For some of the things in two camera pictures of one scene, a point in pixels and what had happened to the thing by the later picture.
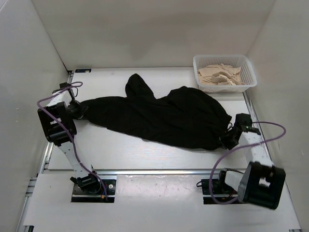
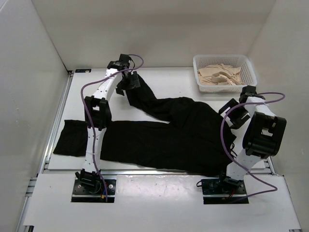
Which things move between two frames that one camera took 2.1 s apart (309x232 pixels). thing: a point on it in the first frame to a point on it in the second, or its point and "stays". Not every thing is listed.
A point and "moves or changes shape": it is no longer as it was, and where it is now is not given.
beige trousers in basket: [220, 74] stays
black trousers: [182, 117] moves or changes shape
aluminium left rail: [50, 146] stays
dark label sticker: [83, 70] stays
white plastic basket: [224, 73] stays
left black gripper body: [75, 108] to [127, 83]
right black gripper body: [227, 139] to [235, 115]
